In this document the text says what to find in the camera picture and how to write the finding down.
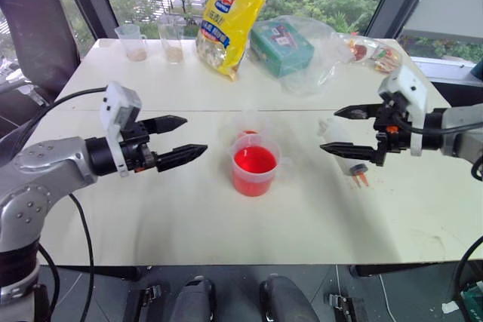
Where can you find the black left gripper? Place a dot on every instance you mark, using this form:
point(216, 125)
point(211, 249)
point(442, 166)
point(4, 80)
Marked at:
point(135, 148)

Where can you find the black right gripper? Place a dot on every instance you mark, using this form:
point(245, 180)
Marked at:
point(394, 131)

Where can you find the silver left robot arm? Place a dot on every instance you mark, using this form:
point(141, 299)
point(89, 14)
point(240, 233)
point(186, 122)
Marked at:
point(41, 171)

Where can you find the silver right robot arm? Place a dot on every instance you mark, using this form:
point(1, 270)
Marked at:
point(458, 126)

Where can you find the small clear plastic cup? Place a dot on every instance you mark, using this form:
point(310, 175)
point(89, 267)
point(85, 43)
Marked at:
point(247, 126)

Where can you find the cup with red liquid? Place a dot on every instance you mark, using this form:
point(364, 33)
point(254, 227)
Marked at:
point(253, 171)

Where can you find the tall clear plastic cup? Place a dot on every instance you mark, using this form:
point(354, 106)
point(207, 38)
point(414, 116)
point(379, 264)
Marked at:
point(171, 45)

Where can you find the clear plastic bag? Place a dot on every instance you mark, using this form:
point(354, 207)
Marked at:
point(320, 62)

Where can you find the clear bag of candies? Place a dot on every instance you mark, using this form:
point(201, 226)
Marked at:
point(373, 54)

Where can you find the green cardboard box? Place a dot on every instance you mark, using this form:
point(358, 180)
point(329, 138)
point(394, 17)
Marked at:
point(283, 48)

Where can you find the yellow snack bag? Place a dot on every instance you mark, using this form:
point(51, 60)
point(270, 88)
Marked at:
point(226, 24)

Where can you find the teal object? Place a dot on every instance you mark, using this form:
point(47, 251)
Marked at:
point(477, 72)

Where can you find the dark rounded shape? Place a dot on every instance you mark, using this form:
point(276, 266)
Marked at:
point(196, 299)
point(287, 299)

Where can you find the black office chair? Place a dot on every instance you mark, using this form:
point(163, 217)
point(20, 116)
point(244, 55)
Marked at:
point(34, 35)

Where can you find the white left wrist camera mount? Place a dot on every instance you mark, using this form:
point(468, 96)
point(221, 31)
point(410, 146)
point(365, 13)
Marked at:
point(120, 105)

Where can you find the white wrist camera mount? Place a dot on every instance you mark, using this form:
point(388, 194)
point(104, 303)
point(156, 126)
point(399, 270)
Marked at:
point(409, 86)
point(120, 105)

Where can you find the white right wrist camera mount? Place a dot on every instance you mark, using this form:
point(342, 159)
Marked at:
point(409, 86)

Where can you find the black table frame bar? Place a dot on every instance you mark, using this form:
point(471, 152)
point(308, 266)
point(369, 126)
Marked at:
point(98, 272)
point(400, 270)

